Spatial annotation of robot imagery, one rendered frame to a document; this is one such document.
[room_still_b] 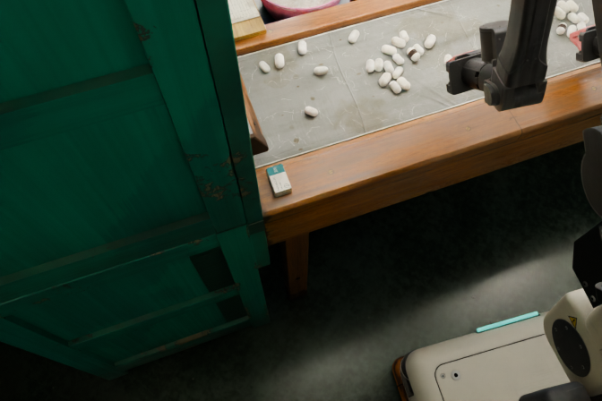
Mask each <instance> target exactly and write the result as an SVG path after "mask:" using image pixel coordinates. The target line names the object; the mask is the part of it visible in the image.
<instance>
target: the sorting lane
mask: <svg viewBox="0 0 602 401"><path fill-rule="evenodd" d="M511 1H512V0H443V1H440V2H436V3H433V4H427V5H424V6H420V7H417V8H414V9H410V10H407V11H404V12H400V13H395V14H391V15H388V16H384V17H381V18H378V19H374V20H371V21H365V22H361V23H359V24H355V25H351V26H348V27H345V28H341V29H338V30H333V31H329V32H325V33H323V34H319V35H315V36H312V37H309V38H303V39H300V40H296V41H293V42H289V43H286V44H283V45H279V46H275V47H270V48H266V49H264V50H260V51H257V52H253V53H250V54H247V55H241V56H238V57H237V61H238V66H239V71H240V73H241V75H242V78H243V81H244V84H245V87H246V90H247V94H248V97H249V98H250V100H251V103H252V106H253V109H254V112H255V114H256V117H257V120H258V122H259V125H260V126H261V129H262V135H263V136H264V138H265V140H266V142H267V144H268V147H269V150H268V151H266V152H263V153H261V154H257V155H254V165H255V169H257V168H260V167H263V166H268V165H271V164H274V163H277V162H280V161H283V160H286V159H289V158H294V157H297V156H300V155H304V154H306V153H309V152H312V151H315V150H318V149H323V148H326V147H330V146H332V145H335V144H338V143H342V142H344V141H349V140H352V139H355V138H358V137H361V136H364V135H367V134H370V133H373V132H379V131H381V130H384V129H387V128H390V127H393V126H396V125H399V124H404V123H407V122H410V121H413V120H417V119H419V118H422V117H425V116H429V115H433V114H436V113H439V112H442V111H445V110H448V109H451V108H455V107H459V106H462V105H466V104H468V103H471V102H474V101H477V100H480V99H483V98H485V95H484V91H481V90H476V89H474V90H469V91H466V92H463V93H460V94H457V95H452V94H450V93H448V92H447V88H446V84H447V83H449V73H448V72H446V66H445V65H444V63H443V62H444V57H445V56H446V55H451V57H454V56H455V55H459V54H464V53H466V52H468V51H471V50H478V49H480V48H481V46H480V34H479V26H481V25H483V24H485V23H489V22H492V21H508V20H509V14H510V8H511ZM559 1H561V0H557V3H558V2H559ZM563 1H565V2H567V1H569V0H563ZM572 1H573V2H574V3H575V4H576V5H578V6H579V10H578V11H577V12H576V13H575V14H576V15H578V13H585V14H586V15H587V16H588V17H589V22H588V23H586V27H588V26H592V25H595V19H594V13H593V7H592V1H591V0H572ZM557 3H556V6H557ZM569 13H571V11H569V12H568V13H567V14H566V15H565V18H564V19H562V20H558V19H557V18H556V17H555V16H554V18H553V23H552V27H551V31H550V35H549V40H548V44H547V52H546V60H547V64H548V68H547V72H546V79H549V78H553V77H555V76H558V75H561V74H564V73H569V72H572V71H575V70H579V69H581V68H584V67H587V66H591V65H593V64H598V63H600V58H599V59H595V60H592V61H589V62H586V63H583V62H579V61H576V53H577V52H579V49H578V48H577V47H576V46H575V45H574V44H573V43H572V42H571V41H570V38H568V37H567V30H568V27H569V26H571V25H575V26H576V28H577V24H578V23H573V22H572V21H570V20H569V19H568V14H569ZM561 22H564V23H566V25H567V27H566V30H565V32H564V34H562V35H559V34H557V33H556V29H557V27H558V25H559V24H560V23H561ZM352 30H358V31H359V37H358V38H357V41H356V42H355V43H350V42H349V41H348V37H349V35H350V34H351V32H352ZM402 30H405V31H406V32H407V34H408V37H409V40H408V42H406V46H405V47H403V48H399V47H396V46H394V45H393V44H392V43H391V39H392V38H393V37H398V38H400V32H401V31H402ZM431 34H433V35H435V37H436V40H435V43H434V45H433V46H432V47H431V48H426V47H425V41H426V38H427V37H428V36H429V35H431ZM302 40H303V41H304V42H305V43H306V53H305V54H304V55H300V54H299V53H298V43H299V41H302ZM415 44H419V45H420V46H421V47H422V48H423V49H424V54H423V55H421V56H420V58H419V60H418V61H416V62H415V61H413V60H411V59H410V58H409V56H408V55H407V50H408V48H410V47H413V46H414V45H415ZM383 45H389V46H392V47H395V48H396V49H397V53H396V54H399V55H400V56H401V57H402V58H403V59H404V64H403V65H397V64H396V62H394V61H393V59H392V57H393V55H387V54H385V53H383V52H382V46H383ZM276 54H283V56H284V66H283V67H282V68H277V67H276V65H275V58H274V57H275V55H276ZM377 58H381V59H382V60H383V62H385V61H390V62H391V64H392V66H393V68H394V71H395V69H396V68H397V67H399V66H401V67H402V68H403V74H402V75H401V76H400V77H404V78H405V79H406V80H407V81H408V82H409V83H410V89H409V90H404V89H403V88H401V91H400V93H394V92H393V90H392V89H391V88H390V82H391V81H396V82H397V79H394V78H393V77H392V73H391V79H390V81H389V82H388V84H387V85H386V86H384V87H382V86H380V85H379V82H378V81H379V79H380V78H381V77H382V75H383V74H384V73H386V71H385V69H384V67H383V69H382V70H381V71H380V72H377V71H376V70H375V69H374V71H373V72H371V73H369V72H368V71H367V70H366V61H367V60H369V59H372V60H374V61H375V60H376V59H377ZM261 61H264V62H265V63H266V64H267V65H268V66H269V67H270V68H271V69H270V71H269V72H268V73H265V72H264V71H262V69H261V68H260V67H259V63H260V62H261ZM320 66H326V67H327V68H328V70H329V71H328V72H327V73H326V74H322V75H316V74H315V73H314V69H315V68H316V67H320ZM306 107H313V108H315V109H317V111H318V115H317V116H311V115H308V114H306V113H305V108H306Z"/></svg>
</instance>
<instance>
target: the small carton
mask: <svg viewBox="0 0 602 401"><path fill-rule="evenodd" d="M266 173H267V176H268V178H269V180H270V183H271V187H272V190H273V192H274V195H275V197H279V196H282V195H285V194H288V193H291V192H292V187H291V185H290V182H289V180H288V176H287V174H286V171H285V169H284V166H283V164H279V165H276V166H271V167H268V168H266Z"/></svg>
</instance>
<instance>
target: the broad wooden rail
mask: <svg viewBox="0 0 602 401"><path fill-rule="evenodd" d="M601 115H602V69H601V63H598V64H593V65H591V66H587V67H584V68H581V69H579V70H575V71H572V72H569V73H564V74H561V75H558V76H555V77H553V78H549V79H547V85H546V92H545V96H544V99H543V101H542V102H541V103H539V104H535V105H530V106H525V107H518V108H514V109H509V110H504V111H500V112H499V111H497V110H496V109H495V106H489V105H488V104H487V103H486V102H485V99H484V98H483V99H480V100H477V101H474V102H471V103H468V104H466V105H462V106H459V107H455V108H451V109H448V110H445V111H442V112H439V113H436V114H433V115H429V116H425V117H422V118H419V119H417V120H413V121H410V122H407V123H404V124H399V125H396V126H393V127H390V128H387V129H384V130H381V131H379V132H373V133H370V134H367V135H364V136H361V137H358V138H355V139H352V140H349V141H344V142H342V143H338V144H335V145H332V146H330V147H326V148H323V149H318V150H315V151H312V152H309V153H306V154H304V155H300V156H297V157H294V158H289V159H286V160H283V161H280V162H277V163H274V164H271V165H268V166H263V167H260V168H257V169H255V171H256V176H257V182H258V187H259V193H260V200H261V205H262V218H263V223H264V228H265V230H264V231H265V234H266V238H267V244H268V246H270V245H273V244H275V243H280V242H283V241H286V240H288V239H291V238H294V237H297V236H300V235H304V234H307V233H310V232H313V231H315V230H318V229H321V228H324V227H327V226H331V225H334V224H337V223H339V222H342V221H345V220H348V219H351V218H355V217H358V216H361V215H364V214H366V213H369V212H372V211H375V210H378V209H382V208H385V207H388V206H391V205H393V204H396V203H399V202H402V201H406V200H409V199H412V198H415V197H417V196H420V195H422V194H425V193H427V192H433V191H436V190H439V189H442V188H444V187H447V186H450V185H453V184H456V183H460V182H463V181H466V180H468V179H471V178H474V177H476V176H479V175H483V174H486V173H489V172H492V171H495V170H497V169H500V168H503V167H506V166H510V165H513V164H516V163H519V162H521V161H524V160H527V159H530V158H534V157H537V156H540V155H543V154H546V153H548V152H551V151H554V150H557V149H561V148H564V147H567V146H570V145H572V144H575V143H578V142H581V141H583V135H582V131H583V130H585V129H587V128H591V127H595V126H600V125H601V120H600V117H601ZM279 164H283V166H284V169H285V171H286V174H287V176H288V180H289V182H290V185H291V187H292V192H291V193H288V194H285V195H282V196H279V197H275V195H274V192H273V190H272V187H271V183H270V180H269V178H268V176H267V173H266V168H268V167H271V166H276V165H279Z"/></svg>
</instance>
